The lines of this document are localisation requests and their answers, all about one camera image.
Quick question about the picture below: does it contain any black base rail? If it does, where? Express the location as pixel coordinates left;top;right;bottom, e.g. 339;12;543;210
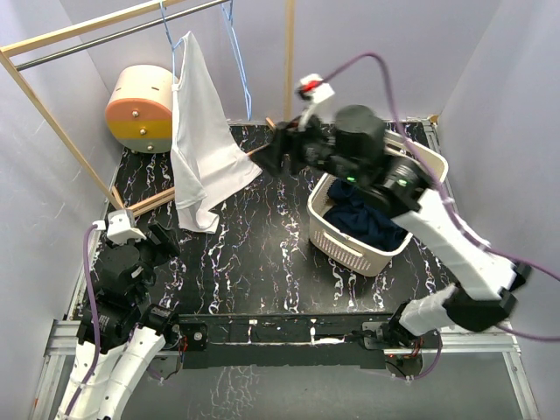
174;312;443;371

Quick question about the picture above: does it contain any metal hanging rod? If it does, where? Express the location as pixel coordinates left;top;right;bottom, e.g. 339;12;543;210
15;0;227;71

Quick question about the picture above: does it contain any wooden clothes rack frame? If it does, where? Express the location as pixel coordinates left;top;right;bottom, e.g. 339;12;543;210
1;1;296;216

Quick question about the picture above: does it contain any white t shirt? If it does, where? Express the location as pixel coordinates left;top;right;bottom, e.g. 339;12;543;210
171;31;262;234

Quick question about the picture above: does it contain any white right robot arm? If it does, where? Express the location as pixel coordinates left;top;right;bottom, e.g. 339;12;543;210
250;105;530;347

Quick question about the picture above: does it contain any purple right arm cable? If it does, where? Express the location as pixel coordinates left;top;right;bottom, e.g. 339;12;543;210
318;52;560;381

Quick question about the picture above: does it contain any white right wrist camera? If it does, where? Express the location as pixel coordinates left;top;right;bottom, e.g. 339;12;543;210
296;73;335;131

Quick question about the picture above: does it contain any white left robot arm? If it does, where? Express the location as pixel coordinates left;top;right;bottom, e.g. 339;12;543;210
55;222;183;419

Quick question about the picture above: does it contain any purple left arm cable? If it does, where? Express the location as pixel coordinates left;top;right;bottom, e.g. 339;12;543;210
65;221;109;412

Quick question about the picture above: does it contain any blue wire hanger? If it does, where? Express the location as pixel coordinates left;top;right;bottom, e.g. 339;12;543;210
220;0;253;121
159;1;185;84

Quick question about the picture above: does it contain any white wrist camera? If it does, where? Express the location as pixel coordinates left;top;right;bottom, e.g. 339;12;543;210
296;73;335;131
107;209;146;245

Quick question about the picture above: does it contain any cream plastic laundry basket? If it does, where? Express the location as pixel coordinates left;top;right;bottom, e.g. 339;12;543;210
307;131;429;277

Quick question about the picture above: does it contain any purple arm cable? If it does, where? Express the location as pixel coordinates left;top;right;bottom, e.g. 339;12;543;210
65;221;109;412
318;52;560;381

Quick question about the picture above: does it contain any navy blue t shirt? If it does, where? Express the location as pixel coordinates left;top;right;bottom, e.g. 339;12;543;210
323;179;408;252

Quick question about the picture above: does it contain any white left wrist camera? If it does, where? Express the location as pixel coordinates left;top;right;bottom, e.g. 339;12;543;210
107;209;146;245

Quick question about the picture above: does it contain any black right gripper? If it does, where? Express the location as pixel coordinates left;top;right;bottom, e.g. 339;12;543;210
250;106;364;186

